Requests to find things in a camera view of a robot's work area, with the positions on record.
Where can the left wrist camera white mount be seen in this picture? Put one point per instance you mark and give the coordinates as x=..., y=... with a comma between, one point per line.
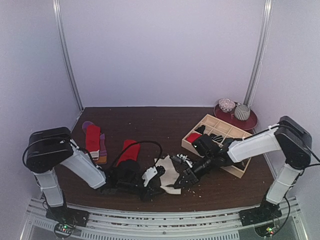
x=148, y=175

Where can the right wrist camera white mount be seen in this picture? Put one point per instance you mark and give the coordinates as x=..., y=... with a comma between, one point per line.
x=182, y=159

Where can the striped grey cup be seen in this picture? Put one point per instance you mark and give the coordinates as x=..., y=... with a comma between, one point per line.
x=242, y=112

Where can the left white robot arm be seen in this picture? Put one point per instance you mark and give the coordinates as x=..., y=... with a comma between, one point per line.
x=52, y=147

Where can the purple orange striped sock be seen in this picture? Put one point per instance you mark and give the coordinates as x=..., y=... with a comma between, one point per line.
x=103, y=151

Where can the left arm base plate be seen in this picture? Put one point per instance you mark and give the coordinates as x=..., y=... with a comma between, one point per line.
x=68, y=216

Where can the rolled red sock in box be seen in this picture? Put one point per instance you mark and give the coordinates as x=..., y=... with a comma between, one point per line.
x=192, y=137

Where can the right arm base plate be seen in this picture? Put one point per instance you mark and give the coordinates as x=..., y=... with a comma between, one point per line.
x=258, y=215

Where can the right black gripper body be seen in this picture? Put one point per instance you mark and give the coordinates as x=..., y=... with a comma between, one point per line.
x=191, y=176

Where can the black white striped sock roll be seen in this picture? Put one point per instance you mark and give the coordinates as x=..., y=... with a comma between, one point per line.
x=216, y=138

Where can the black sock in box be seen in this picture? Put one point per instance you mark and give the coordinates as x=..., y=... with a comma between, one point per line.
x=201, y=129

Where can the left aluminium frame post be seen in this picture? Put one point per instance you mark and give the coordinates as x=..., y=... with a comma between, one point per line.
x=66, y=57

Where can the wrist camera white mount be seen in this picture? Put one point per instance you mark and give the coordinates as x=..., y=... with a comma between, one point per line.
x=148, y=175
x=182, y=159

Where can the patterned white bowl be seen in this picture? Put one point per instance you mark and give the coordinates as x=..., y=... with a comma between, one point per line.
x=226, y=105

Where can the right aluminium frame post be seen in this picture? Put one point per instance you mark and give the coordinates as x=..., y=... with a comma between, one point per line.
x=260, y=51

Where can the cream sock with brown toe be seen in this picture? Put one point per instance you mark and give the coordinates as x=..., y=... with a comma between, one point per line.
x=169, y=177

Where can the dark red round plate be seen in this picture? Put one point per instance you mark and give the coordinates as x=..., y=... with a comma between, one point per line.
x=229, y=117

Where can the wooden compartment organiser box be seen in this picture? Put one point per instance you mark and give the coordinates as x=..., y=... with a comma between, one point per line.
x=219, y=127

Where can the red sock near centre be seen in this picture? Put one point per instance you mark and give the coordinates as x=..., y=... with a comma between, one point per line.
x=131, y=153

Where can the aluminium frame post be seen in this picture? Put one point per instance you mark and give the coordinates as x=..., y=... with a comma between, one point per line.
x=260, y=51
x=66, y=57

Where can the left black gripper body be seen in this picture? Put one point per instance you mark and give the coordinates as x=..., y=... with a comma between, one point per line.
x=149, y=190

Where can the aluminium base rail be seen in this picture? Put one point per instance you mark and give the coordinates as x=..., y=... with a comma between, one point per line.
x=107, y=224

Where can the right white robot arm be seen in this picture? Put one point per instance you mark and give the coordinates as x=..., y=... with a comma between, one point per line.
x=286, y=136

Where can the red sock with striped cuff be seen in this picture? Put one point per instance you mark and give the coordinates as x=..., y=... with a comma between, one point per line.
x=92, y=141

